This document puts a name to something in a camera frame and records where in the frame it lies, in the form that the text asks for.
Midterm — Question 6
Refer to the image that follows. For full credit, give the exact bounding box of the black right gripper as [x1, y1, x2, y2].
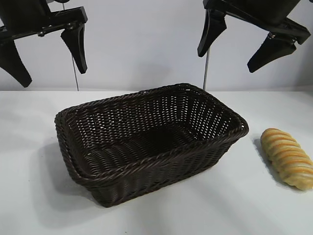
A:
[197, 0, 312, 73]

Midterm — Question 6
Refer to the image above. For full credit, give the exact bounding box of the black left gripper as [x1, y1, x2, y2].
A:
[0, 0, 88, 88]

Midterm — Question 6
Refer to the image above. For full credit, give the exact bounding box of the long striped bread loaf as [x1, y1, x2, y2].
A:
[260, 127, 313, 190]

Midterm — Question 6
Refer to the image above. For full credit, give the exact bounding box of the dark brown woven basket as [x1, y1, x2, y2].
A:
[54, 82, 249, 208]

